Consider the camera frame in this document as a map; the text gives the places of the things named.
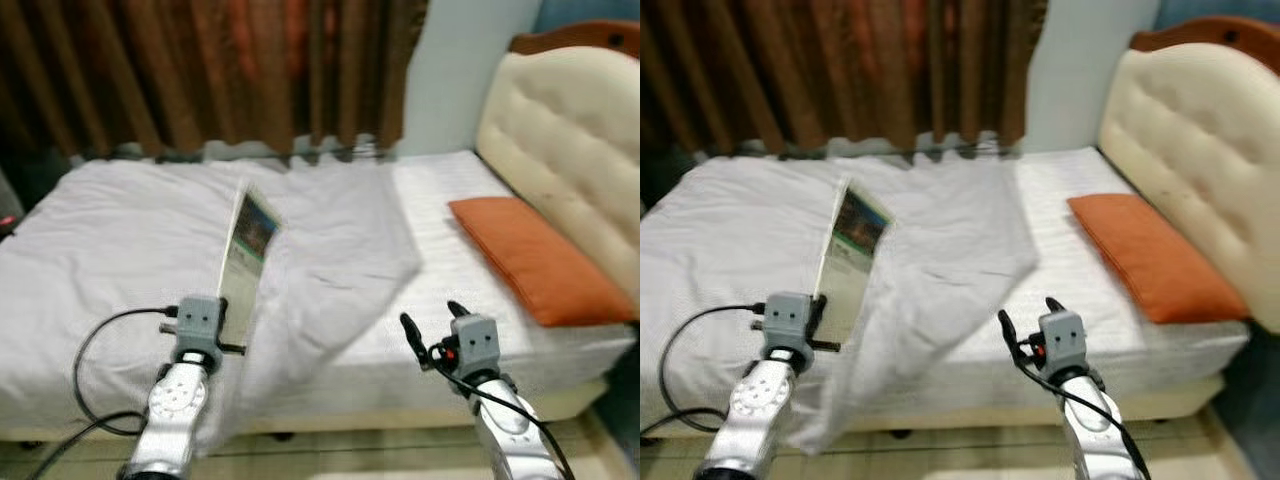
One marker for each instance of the light grey blanket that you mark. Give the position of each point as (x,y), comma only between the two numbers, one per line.
(720,260)
(100,260)

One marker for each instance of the orange rectangular pillow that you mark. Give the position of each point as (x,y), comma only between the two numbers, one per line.
(1150,255)
(530,260)

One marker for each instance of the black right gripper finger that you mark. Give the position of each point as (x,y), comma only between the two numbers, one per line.
(412,335)
(457,309)
(1055,305)
(1010,332)

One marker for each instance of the thin printed picture board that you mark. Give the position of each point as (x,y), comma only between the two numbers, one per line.
(245,270)
(845,270)

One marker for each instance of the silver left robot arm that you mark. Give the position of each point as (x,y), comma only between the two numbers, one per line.
(760,405)
(170,410)

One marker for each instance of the brown pleated curtain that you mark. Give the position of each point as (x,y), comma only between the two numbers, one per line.
(830,70)
(200,70)

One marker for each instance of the white chevron pattern mattress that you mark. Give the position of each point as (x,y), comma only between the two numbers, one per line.
(1060,290)
(450,290)

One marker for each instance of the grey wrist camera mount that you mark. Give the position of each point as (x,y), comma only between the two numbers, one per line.
(1065,342)
(788,320)
(198,325)
(476,345)

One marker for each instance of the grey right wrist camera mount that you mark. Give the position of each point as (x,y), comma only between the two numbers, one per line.
(476,345)
(1065,342)

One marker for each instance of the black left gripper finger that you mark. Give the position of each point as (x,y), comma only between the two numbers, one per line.
(234,347)
(826,345)

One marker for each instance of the cream padded bed headboard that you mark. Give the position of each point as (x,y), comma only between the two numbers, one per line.
(1200,130)
(570,130)

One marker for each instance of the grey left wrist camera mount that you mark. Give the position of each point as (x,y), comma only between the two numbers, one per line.
(198,325)
(788,320)

